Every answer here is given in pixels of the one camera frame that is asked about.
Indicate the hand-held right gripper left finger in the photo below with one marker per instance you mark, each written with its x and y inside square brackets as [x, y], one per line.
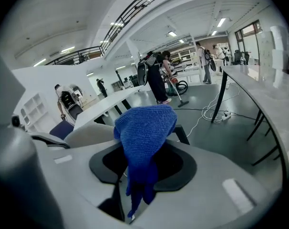
[75, 166]

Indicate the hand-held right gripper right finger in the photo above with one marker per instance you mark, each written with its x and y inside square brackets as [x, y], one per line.
[206, 187]

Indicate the blue cloth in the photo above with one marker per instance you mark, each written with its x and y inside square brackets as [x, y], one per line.
[144, 137]

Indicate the blue chair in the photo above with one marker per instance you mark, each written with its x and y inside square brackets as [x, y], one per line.
[62, 130]

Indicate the white table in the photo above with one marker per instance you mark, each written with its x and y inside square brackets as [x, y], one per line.
[106, 104]

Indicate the white cubby shelf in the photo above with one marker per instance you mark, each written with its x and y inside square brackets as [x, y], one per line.
[34, 108]

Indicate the white power strip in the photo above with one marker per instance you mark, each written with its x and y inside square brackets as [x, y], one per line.
[226, 114]

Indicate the vacuum cleaner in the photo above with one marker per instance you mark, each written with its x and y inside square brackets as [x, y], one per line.
[173, 85]

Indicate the grey marble table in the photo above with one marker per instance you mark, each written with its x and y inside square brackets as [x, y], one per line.
[266, 92]

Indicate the black balcony railing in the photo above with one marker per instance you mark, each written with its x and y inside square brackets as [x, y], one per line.
[87, 54]

